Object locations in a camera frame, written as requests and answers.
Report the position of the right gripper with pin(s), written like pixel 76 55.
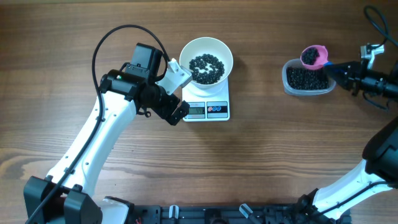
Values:
pixel 351 79

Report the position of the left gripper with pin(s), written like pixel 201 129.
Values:
pixel 173 101

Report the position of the pink scoop blue handle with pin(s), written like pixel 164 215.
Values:
pixel 320 61

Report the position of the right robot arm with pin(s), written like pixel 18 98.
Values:
pixel 377 171

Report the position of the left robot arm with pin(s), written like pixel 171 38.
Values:
pixel 65 194

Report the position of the white digital kitchen scale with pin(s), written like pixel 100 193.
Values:
pixel 207 104

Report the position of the black beans in scoop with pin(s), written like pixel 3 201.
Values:
pixel 309 56

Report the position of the black beans in bowl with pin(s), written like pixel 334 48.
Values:
pixel 206 69

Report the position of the white bowl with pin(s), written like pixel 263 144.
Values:
pixel 207 45

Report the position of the clear plastic container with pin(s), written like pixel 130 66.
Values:
pixel 296 63

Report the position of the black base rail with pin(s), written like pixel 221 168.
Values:
pixel 243 214

